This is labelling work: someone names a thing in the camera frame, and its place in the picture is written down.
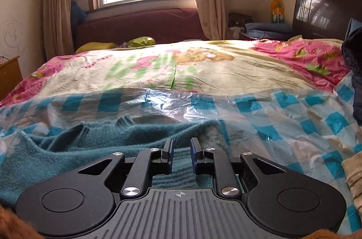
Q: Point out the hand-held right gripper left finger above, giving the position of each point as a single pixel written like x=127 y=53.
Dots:
x=169 y=157

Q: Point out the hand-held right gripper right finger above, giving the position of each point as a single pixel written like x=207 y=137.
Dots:
x=194 y=157

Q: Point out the teal knit sweater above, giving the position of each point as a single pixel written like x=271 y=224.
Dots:
x=84 y=148

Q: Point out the pink floral printed bedsheet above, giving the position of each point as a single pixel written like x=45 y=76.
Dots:
x=226 y=69

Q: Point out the blue checked plastic sheet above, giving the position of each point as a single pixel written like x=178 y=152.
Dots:
x=282 y=120

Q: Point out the green cloth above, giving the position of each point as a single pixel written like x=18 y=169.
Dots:
x=141 y=41

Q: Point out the yellow pillow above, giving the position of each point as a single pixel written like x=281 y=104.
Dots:
x=96 y=46

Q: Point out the maroon window seat cushion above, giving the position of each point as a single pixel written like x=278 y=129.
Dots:
x=141 y=24

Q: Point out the brown bag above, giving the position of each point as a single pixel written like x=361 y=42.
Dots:
x=240 y=20

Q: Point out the folded blue blankets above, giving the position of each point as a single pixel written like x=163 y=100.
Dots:
x=268 y=29

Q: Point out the beige striped towel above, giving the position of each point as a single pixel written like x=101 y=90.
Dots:
x=355 y=182

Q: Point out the brown fuzzy garment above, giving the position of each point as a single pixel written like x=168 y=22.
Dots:
x=14 y=225

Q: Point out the blue cloth bundle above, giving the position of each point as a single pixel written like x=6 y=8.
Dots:
x=77 y=14

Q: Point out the wooden side cabinet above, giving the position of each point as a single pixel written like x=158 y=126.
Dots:
x=10 y=78

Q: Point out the dark blue jacket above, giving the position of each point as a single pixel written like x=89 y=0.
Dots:
x=353 y=58

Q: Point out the dark wooden headboard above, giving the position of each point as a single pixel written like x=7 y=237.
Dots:
x=322 y=10

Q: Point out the yellow wall decoration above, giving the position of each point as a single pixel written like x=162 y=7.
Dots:
x=277 y=8

